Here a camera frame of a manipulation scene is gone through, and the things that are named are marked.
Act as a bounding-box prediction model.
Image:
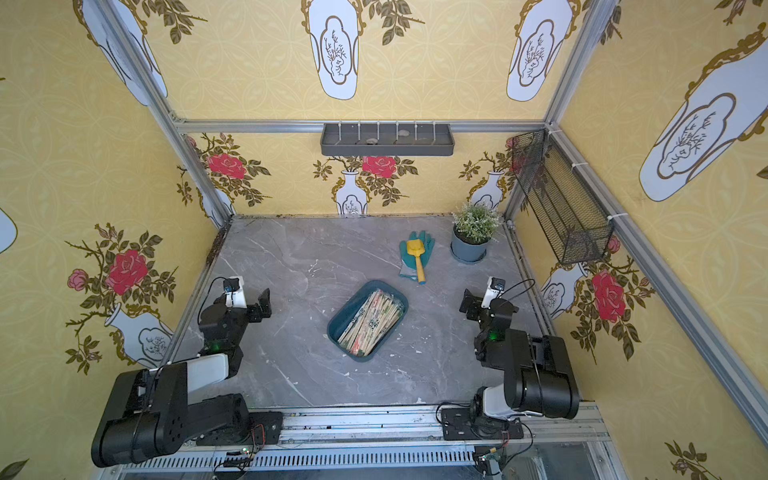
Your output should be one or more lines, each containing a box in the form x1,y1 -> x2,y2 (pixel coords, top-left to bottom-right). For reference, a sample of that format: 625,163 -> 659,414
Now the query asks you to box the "teal plastic storage box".
327,280 -> 409,362

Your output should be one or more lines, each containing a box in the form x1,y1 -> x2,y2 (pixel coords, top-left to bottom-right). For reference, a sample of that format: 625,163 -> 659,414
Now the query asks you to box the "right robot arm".
459,290 -> 580,421

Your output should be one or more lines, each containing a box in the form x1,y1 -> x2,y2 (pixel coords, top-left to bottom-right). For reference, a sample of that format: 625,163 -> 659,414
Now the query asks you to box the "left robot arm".
91,289 -> 272,468

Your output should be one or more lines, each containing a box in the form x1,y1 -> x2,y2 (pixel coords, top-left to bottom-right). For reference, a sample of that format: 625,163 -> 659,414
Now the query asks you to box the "chopstick pile in box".
337,289 -> 405,358

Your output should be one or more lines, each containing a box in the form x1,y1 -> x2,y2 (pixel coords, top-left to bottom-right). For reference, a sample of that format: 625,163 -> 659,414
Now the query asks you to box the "green garden glove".
399,230 -> 435,284

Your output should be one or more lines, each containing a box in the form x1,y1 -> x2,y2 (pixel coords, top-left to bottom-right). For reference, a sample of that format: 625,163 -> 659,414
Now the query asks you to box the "potted green plant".
451,203 -> 501,264

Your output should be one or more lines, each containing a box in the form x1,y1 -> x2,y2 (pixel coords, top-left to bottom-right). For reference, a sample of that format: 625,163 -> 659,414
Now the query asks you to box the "yellow toy shovel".
406,239 -> 426,284

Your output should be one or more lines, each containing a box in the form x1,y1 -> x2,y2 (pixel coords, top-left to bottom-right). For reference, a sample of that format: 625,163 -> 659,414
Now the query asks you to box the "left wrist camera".
223,276 -> 247,308

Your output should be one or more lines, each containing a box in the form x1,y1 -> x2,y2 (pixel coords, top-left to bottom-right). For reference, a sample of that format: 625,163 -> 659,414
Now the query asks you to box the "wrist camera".
481,276 -> 506,309
223,276 -> 247,308

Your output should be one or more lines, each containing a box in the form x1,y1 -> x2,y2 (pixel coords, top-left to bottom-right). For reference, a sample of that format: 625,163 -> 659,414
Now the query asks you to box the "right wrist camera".
481,276 -> 506,309

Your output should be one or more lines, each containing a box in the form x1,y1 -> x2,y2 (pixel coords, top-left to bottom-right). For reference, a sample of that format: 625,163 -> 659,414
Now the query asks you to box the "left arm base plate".
194,411 -> 284,447

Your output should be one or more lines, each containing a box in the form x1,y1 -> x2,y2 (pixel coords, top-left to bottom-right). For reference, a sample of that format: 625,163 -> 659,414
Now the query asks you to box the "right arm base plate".
436,405 -> 525,442

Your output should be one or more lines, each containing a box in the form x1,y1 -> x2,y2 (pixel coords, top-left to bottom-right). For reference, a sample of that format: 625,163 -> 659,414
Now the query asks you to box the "black wire mesh basket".
512,130 -> 614,265

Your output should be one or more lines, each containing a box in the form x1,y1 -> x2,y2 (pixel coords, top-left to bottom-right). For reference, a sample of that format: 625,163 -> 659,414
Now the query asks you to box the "aluminium front rail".
91,402 -> 627,479

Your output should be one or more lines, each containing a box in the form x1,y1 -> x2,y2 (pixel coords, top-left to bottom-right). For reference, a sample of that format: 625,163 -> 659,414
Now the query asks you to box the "grey wall shelf tray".
320,121 -> 455,157

